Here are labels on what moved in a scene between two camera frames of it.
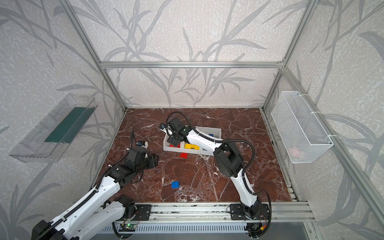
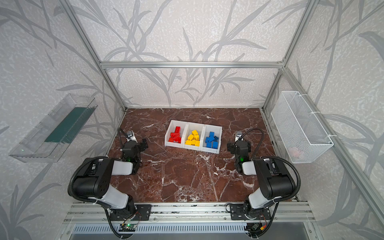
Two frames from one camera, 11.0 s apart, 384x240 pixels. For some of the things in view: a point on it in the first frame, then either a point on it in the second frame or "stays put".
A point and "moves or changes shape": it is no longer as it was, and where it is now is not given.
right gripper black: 173,132 -> 231,146
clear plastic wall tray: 48,140 stays put
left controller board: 127,227 stays put
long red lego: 171,145 moves or changes shape
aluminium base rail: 296,212 stays put
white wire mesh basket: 303,136 stays put
